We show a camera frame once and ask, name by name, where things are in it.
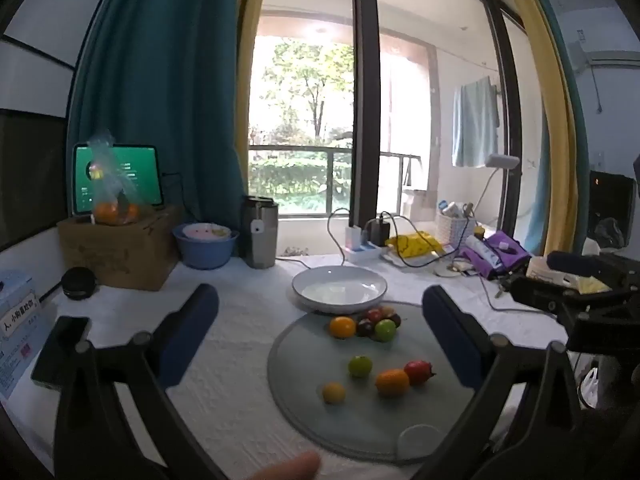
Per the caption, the black charger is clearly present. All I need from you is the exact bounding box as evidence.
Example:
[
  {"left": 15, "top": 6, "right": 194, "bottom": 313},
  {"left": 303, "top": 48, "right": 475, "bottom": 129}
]
[{"left": 369, "top": 218, "right": 390, "bottom": 247}]

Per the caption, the orange fruit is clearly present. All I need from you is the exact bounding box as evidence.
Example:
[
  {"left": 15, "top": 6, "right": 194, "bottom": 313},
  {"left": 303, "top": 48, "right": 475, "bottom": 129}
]
[
  {"left": 375, "top": 368, "right": 410, "bottom": 398},
  {"left": 329, "top": 316, "right": 357, "bottom": 339}
]

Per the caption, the black round speaker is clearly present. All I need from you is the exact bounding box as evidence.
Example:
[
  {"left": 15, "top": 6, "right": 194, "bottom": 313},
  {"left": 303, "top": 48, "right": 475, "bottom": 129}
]
[{"left": 61, "top": 266, "right": 98, "bottom": 301}]

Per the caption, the dark plum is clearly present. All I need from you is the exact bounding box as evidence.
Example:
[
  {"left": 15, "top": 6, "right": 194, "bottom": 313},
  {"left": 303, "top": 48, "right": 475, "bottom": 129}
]
[
  {"left": 388, "top": 313, "right": 401, "bottom": 328},
  {"left": 356, "top": 318, "right": 375, "bottom": 338}
]

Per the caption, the cardboard box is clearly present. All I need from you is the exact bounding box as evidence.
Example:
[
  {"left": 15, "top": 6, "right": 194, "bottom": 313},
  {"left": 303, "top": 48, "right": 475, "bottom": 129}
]
[{"left": 58, "top": 206, "right": 182, "bottom": 292}]

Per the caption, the white round disc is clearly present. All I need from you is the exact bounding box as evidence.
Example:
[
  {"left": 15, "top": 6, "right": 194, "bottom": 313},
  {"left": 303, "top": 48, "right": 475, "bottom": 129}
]
[{"left": 396, "top": 424, "right": 444, "bottom": 462}]

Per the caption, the yellow plastic bag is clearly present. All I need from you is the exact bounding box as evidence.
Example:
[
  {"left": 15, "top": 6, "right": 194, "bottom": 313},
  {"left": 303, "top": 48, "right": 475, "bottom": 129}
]
[{"left": 386, "top": 231, "right": 445, "bottom": 259}]

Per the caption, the yellow curtain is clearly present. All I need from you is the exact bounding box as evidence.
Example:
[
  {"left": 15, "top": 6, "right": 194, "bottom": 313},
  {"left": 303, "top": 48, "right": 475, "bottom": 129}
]
[{"left": 514, "top": 0, "right": 578, "bottom": 254}]

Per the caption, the green fruit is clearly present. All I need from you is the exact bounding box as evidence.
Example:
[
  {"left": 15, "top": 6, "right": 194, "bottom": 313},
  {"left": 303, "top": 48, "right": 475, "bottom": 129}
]
[
  {"left": 347, "top": 356, "right": 373, "bottom": 378},
  {"left": 374, "top": 318, "right": 397, "bottom": 342}
]

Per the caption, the white ceramic bowl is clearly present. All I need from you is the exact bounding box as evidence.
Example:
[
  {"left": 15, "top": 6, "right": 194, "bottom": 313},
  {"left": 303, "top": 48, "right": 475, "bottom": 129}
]
[{"left": 291, "top": 266, "right": 388, "bottom": 315}]

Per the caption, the hanging light blue towel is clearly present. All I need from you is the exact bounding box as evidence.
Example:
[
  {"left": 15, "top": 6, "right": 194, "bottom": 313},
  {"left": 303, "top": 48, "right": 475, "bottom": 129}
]
[{"left": 451, "top": 77, "right": 500, "bottom": 168}]

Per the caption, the round grey placemat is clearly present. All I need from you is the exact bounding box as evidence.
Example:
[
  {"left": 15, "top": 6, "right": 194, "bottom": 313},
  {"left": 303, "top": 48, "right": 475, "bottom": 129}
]
[{"left": 267, "top": 301, "right": 474, "bottom": 465}]

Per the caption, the teal curtain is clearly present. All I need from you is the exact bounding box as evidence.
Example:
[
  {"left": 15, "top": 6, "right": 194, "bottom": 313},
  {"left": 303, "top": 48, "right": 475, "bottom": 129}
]
[{"left": 67, "top": 0, "right": 245, "bottom": 230}]

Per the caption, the operator hand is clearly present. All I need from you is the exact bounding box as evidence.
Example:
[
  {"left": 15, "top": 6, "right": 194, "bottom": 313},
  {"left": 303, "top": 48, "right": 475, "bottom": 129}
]
[{"left": 250, "top": 452, "right": 321, "bottom": 480}]

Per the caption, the white charger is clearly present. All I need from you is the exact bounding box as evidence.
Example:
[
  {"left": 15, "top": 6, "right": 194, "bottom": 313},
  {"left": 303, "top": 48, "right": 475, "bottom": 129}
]
[{"left": 345, "top": 226, "right": 361, "bottom": 252}]

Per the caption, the blue plastic bowl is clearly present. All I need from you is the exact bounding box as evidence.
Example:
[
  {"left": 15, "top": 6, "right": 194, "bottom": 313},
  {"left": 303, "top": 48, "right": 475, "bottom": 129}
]
[{"left": 171, "top": 222, "right": 239, "bottom": 270}]

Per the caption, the brown kiwi fruit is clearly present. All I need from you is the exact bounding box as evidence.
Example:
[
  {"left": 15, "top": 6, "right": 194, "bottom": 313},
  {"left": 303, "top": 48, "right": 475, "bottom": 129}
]
[{"left": 381, "top": 307, "right": 397, "bottom": 318}]

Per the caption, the plastic bag of oranges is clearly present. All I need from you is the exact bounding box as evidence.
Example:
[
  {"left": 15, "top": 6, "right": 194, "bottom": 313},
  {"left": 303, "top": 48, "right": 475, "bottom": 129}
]
[{"left": 88, "top": 130, "right": 148, "bottom": 226}]

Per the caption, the black smartphone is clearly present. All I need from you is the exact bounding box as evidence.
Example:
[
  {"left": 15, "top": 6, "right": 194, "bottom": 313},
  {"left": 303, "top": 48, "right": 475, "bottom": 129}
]
[{"left": 30, "top": 315, "right": 91, "bottom": 390}]

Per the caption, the black charging cable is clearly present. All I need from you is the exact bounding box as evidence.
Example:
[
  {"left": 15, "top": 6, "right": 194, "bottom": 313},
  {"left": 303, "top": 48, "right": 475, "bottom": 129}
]
[{"left": 326, "top": 206, "right": 476, "bottom": 270}]

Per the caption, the blue tissue box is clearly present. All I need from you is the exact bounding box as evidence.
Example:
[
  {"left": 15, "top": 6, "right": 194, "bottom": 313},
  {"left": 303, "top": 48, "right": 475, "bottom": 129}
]
[{"left": 0, "top": 270, "right": 49, "bottom": 400}]

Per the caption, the green screen tablet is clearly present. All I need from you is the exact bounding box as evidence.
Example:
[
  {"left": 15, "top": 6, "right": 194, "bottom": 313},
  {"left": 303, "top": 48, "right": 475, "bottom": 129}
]
[{"left": 72, "top": 143, "right": 164, "bottom": 216}]

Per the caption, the white power strip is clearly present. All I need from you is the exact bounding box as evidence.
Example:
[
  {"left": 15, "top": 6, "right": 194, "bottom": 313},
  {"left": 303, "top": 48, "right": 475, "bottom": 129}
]
[{"left": 343, "top": 242, "right": 388, "bottom": 266}]

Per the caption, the red tomato with stem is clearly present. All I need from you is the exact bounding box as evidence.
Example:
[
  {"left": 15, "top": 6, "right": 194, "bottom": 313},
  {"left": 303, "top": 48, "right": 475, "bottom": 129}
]
[{"left": 404, "top": 360, "right": 435, "bottom": 387}]

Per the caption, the red round fruit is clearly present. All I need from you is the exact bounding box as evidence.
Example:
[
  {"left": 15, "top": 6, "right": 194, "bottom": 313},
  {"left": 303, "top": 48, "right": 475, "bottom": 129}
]
[{"left": 367, "top": 308, "right": 384, "bottom": 325}]

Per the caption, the purple cloth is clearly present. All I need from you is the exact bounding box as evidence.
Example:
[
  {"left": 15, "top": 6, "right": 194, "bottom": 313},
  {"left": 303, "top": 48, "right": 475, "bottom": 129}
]
[{"left": 460, "top": 231, "right": 532, "bottom": 280}]

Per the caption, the white woven basket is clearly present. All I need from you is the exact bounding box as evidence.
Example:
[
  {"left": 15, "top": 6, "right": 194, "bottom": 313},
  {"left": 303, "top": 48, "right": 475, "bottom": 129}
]
[{"left": 435, "top": 211, "right": 476, "bottom": 247}]

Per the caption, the small yellow fruit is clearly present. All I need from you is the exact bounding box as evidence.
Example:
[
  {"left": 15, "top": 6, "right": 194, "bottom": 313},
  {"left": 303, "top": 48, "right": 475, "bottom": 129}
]
[{"left": 321, "top": 382, "right": 346, "bottom": 405}]

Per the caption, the white desk lamp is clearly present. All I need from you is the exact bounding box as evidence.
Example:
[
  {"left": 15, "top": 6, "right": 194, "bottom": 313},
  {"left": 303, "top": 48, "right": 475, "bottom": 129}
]
[{"left": 433, "top": 154, "right": 520, "bottom": 262}]

